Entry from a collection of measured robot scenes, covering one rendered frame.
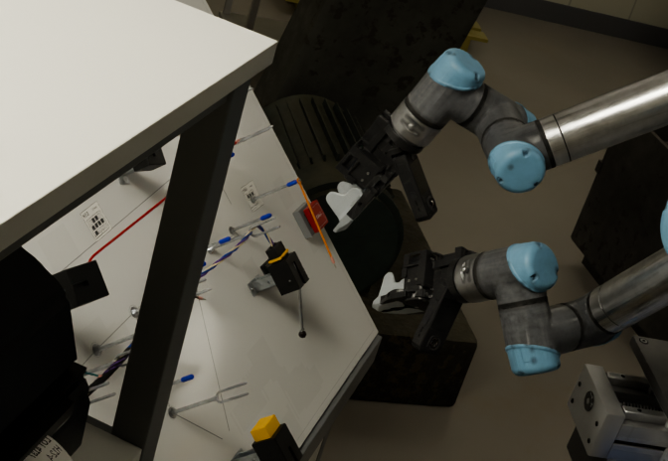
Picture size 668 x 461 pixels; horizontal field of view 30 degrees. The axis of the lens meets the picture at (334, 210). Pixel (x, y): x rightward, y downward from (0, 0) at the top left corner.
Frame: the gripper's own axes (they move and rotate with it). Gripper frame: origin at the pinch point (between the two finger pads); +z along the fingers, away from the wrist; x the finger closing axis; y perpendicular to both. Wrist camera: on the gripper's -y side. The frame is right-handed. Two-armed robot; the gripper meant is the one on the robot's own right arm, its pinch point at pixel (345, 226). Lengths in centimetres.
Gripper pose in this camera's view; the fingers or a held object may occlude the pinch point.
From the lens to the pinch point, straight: 205.1
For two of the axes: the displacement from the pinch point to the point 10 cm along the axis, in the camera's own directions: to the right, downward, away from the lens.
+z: -5.6, 6.7, 4.9
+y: -7.5, -6.6, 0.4
